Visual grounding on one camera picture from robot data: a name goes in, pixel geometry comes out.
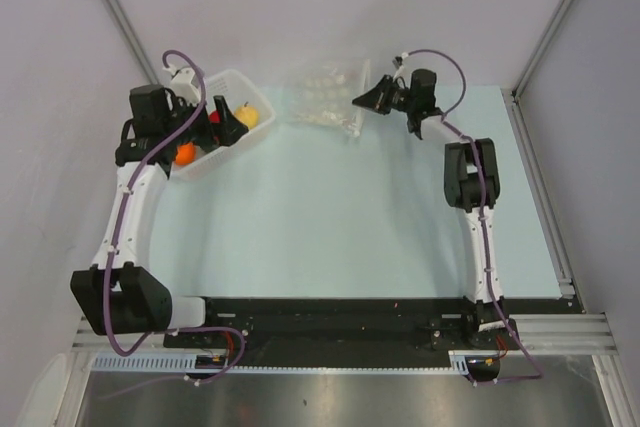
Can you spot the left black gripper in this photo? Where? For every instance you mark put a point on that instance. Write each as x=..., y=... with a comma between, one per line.
x=229, y=130

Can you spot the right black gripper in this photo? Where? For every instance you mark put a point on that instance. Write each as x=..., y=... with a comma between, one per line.
x=378, y=98

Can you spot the red apple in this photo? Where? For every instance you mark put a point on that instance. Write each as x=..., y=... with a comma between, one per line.
x=214, y=117

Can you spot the yellow pear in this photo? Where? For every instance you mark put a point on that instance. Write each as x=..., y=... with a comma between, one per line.
x=248, y=114

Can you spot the white plastic basket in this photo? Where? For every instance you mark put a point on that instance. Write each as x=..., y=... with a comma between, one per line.
x=237, y=89

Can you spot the clear dotted zip bag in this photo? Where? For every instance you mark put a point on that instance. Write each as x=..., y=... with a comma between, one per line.
x=321, y=94

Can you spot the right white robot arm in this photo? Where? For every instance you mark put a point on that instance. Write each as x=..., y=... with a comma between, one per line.
x=471, y=185

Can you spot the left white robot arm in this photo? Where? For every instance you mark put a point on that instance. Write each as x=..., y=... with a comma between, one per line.
x=118, y=293

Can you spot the orange fruit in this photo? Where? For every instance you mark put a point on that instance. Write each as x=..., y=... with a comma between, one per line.
x=185, y=154

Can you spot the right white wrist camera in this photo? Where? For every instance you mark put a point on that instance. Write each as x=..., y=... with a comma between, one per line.
x=399, y=64

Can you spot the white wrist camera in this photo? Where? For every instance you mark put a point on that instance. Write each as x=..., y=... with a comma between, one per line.
x=399, y=64
x=185, y=84

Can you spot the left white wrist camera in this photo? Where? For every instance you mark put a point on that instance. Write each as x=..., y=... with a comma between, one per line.
x=185, y=84

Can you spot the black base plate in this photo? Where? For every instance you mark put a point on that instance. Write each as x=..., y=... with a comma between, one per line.
x=353, y=333

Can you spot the white slotted cable duct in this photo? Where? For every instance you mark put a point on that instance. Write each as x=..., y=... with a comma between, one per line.
x=207, y=365

